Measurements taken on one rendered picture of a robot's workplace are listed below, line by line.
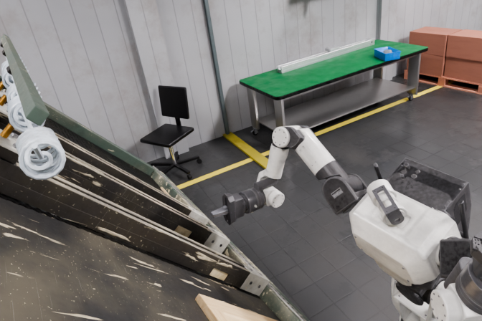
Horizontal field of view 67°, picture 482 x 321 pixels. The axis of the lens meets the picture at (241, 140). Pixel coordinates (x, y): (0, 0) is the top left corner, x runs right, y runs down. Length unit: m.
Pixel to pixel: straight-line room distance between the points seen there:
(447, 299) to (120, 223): 0.78
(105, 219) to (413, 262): 0.82
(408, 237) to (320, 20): 4.36
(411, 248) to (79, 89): 3.60
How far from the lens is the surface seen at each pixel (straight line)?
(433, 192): 1.18
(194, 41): 4.33
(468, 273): 0.79
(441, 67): 6.02
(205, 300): 1.04
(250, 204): 1.38
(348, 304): 2.63
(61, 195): 0.97
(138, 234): 1.09
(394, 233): 1.12
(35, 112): 0.51
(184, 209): 1.74
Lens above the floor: 2.06
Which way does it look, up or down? 27 degrees down
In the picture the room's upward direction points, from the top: 8 degrees counter-clockwise
